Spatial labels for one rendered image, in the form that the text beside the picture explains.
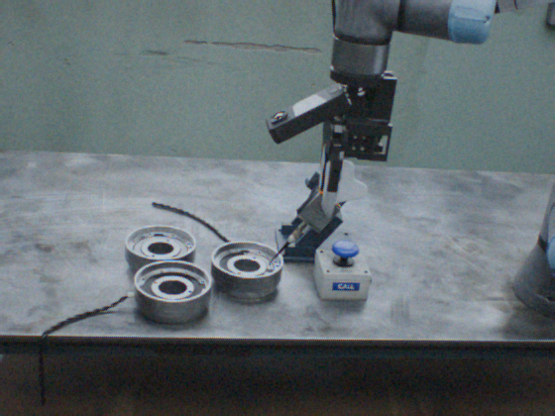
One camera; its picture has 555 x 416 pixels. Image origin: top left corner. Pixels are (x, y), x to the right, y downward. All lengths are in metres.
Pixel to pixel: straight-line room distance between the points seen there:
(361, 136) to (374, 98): 0.05
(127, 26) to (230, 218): 1.42
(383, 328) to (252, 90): 1.73
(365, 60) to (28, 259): 0.57
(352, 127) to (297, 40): 1.67
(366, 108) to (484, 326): 0.36
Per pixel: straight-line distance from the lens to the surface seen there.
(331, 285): 1.12
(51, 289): 1.13
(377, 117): 1.04
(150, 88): 2.70
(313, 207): 1.09
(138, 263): 1.13
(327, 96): 1.04
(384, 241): 1.32
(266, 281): 1.09
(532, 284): 1.22
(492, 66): 2.89
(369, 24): 0.99
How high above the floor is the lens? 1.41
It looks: 26 degrees down
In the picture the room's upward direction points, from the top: 6 degrees clockwise
